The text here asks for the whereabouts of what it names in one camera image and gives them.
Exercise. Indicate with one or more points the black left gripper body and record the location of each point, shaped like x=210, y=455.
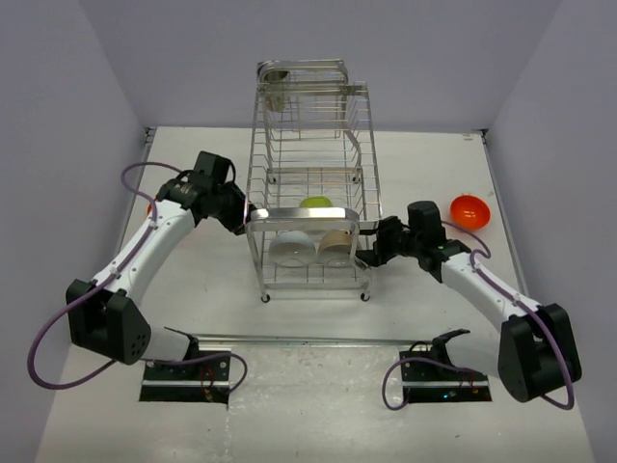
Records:
x=229, y=199

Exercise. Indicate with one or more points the white ribbed bowl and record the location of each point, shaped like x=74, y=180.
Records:
x=292, y=249

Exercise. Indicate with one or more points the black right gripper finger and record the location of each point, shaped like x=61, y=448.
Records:
x=373, y=257
x=371, y=227

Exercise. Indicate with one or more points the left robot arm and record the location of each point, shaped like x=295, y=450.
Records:
x=105, y=315

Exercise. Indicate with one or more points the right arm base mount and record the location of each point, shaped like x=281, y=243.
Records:
x=430, y=376

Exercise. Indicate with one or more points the metal wire dish rack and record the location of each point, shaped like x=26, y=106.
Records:
x=322, y=144

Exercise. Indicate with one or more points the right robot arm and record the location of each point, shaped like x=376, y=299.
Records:
x=537, y=352

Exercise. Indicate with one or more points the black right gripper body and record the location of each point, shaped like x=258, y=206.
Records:
x=411, y=242

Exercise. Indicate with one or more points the perforated metal cutlery holder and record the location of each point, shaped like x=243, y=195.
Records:
x=274, y=94

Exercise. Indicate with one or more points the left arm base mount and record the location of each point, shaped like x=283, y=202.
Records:
x=178, y=369

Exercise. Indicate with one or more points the green ribbed bowl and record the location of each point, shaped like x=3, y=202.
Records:
x=316, y=202

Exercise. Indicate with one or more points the beige ceramic bowl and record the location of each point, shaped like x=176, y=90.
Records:
x=335, y=248

